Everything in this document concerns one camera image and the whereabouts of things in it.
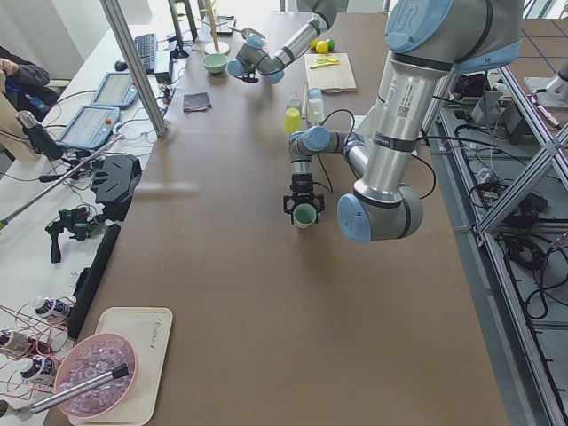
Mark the light green cup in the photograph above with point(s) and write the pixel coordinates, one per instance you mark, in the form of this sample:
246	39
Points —
304	215

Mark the yellow cup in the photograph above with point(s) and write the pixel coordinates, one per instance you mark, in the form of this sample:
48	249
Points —
292	120

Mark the light blue cup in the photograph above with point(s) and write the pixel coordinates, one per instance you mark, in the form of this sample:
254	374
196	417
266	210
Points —
315	93

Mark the white cup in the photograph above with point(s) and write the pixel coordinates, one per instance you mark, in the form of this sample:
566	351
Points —
315	111

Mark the green ceramic bowl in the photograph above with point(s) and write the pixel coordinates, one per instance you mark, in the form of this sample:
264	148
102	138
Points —
214	63

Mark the wooden mug tree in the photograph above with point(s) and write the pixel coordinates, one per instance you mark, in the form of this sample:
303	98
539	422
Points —
215	46

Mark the steel scoop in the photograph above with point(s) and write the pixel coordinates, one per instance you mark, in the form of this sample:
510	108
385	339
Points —
247	32

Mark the dark grey folded cloth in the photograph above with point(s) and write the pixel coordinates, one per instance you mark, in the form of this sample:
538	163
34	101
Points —
194	102

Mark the wooden cutting board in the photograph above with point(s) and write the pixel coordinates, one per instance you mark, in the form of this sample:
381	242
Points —
333	78

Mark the yellow plastic knife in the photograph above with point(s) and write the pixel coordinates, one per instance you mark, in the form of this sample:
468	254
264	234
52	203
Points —
324	64

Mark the black keyboard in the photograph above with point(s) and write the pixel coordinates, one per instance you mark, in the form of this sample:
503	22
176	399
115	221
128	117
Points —
146	46

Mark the black computer mouse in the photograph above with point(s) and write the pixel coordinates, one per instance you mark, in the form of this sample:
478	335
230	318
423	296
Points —
120	66

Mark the far teach pendant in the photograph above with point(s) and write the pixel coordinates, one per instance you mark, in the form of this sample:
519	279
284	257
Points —
116	89

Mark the teach pendant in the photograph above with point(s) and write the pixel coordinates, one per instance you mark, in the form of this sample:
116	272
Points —
116	89
90	127

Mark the long silver rod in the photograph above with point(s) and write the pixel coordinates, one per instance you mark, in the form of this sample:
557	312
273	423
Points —
113	139

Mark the near teach pendant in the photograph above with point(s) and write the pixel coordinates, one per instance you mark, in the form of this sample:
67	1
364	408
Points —
90	127

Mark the black robot hand housing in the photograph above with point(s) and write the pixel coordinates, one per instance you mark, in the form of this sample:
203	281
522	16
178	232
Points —
115	179

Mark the cream plastic tray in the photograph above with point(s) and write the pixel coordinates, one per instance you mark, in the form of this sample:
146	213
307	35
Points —
148	331

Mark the black steel thermos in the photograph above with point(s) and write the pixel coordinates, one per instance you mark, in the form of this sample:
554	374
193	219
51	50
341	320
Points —
39	138

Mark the seated person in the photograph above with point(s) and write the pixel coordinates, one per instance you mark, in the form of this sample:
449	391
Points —
25	85

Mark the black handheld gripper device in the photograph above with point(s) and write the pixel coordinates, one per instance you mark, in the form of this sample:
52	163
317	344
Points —
78	222

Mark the black flat bar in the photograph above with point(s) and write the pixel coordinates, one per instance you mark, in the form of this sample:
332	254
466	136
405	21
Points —
88	282

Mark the pink bowl of ice cubes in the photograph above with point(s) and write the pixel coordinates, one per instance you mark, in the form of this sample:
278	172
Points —
94	356

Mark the aluminium frame post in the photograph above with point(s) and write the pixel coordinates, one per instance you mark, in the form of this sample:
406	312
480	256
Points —
121	30

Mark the aluminium frame structure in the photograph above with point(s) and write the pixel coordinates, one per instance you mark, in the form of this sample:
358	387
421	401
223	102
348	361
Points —
508	207

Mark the grey box under frame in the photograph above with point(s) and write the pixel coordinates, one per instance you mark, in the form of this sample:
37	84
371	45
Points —
488	111

